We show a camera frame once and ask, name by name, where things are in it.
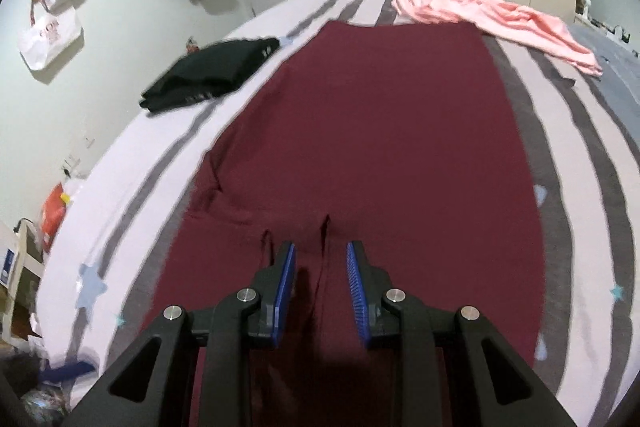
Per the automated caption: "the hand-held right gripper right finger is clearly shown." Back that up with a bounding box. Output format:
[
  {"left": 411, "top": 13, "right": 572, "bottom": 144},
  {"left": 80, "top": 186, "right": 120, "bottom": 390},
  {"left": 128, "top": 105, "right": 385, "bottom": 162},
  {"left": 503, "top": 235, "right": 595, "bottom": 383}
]
[{"left": 346, "top": 240, "right": 576, "bottom": 427}]

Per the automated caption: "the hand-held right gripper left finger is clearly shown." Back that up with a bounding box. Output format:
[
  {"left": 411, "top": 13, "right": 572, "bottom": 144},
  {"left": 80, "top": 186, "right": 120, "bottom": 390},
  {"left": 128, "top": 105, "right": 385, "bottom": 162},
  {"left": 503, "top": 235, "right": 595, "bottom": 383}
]
[{"left": 70, "top": 241, "right": 297, "bottom": 427}]

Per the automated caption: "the maroon printed shirt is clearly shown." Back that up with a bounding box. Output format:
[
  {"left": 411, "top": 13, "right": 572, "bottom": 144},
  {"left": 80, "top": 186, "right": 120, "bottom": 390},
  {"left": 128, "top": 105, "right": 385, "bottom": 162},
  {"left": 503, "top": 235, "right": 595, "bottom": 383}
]
[{"left": 140, "top": 21, "right": 548, "bottom": 427}]

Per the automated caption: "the blue cloth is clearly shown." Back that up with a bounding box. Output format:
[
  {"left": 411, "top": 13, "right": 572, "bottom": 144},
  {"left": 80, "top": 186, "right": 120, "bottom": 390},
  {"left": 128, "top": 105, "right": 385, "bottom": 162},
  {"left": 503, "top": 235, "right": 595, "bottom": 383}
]
[{"left": 42, "top": 359, "right": 96, "bottom": 383}]

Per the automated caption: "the black folded garment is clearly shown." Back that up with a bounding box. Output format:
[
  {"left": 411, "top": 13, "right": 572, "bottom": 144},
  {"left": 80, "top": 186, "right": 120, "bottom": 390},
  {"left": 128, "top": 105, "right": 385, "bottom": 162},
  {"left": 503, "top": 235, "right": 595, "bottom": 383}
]
[{"left": 140, "top": 37, "right": 281, "bottom": 115}]

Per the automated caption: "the red bag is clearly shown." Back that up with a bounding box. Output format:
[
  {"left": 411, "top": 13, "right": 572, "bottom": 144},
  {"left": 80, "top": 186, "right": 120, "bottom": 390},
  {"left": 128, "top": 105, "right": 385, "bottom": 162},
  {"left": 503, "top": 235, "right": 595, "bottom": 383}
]
[{"left": 40, "top": 182, "right": 73, "bottom": 253}]

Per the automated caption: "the grey striped bed sheet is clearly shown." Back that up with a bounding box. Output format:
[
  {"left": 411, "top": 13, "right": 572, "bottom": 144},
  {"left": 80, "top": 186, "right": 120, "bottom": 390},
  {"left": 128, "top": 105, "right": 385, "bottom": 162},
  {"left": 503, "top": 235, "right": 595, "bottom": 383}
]
[{"left": 30, "top": 0, "right": 640, "bottom": 427}]

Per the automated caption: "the white furniture panel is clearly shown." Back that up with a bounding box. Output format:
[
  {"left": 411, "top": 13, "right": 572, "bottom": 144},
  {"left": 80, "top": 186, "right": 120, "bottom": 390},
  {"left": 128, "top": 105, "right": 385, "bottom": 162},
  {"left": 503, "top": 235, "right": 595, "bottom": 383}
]
[{"left": 0, "top": 218, "right": 46, "bottom": 308}]

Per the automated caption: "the pink garment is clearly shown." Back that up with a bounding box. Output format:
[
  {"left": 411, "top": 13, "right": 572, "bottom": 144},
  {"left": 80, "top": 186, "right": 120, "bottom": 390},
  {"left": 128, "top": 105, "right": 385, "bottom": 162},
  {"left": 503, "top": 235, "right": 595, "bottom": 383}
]
[{"left": 391, "top": 0, "right": 603, "bottom": 78}]

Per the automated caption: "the white tote bag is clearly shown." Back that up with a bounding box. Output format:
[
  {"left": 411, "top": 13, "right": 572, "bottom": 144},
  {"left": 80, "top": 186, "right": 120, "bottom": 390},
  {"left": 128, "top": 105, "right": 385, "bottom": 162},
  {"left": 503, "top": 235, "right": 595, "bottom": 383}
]
[{"left": 19, "top": 0, "right": 83, "bottom": 72}]

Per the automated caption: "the blue-grey quilt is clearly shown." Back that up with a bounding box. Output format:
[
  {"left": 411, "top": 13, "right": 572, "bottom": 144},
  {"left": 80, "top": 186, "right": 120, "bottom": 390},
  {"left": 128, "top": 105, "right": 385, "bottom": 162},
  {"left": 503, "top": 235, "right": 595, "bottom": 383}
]
[{"left": 565, "top": 24, "right": 640, "bottom": 108}]

